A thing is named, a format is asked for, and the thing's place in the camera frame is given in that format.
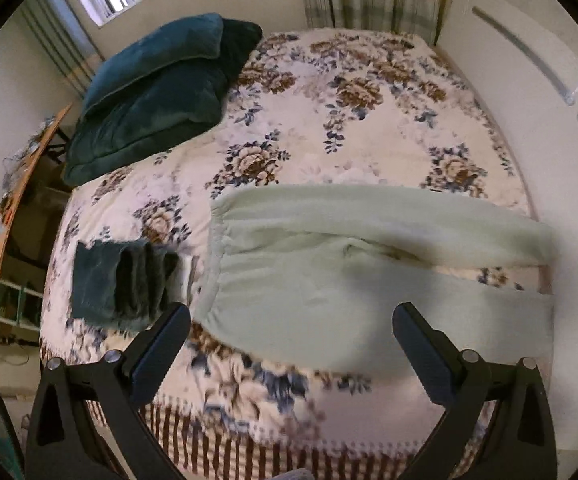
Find folded dark teal garment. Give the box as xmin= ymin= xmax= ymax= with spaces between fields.
xmin=71 ymin=240 xmax=178 ymax=333

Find cluttered wooden desk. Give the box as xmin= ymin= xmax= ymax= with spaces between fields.
xmin=0 ymin=105 xmax=72 ymax=341

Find dark teal pillow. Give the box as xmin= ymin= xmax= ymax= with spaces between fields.
xmin=63 ymin=13 xmax=263 ymax=186

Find floral bed blanket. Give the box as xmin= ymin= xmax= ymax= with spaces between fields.
xmin=40 ymin=29 xmax=554 ymax=479

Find light green fleece pants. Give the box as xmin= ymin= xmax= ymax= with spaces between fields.
xmin=193 ymin=184 xmax=554 ymax=377

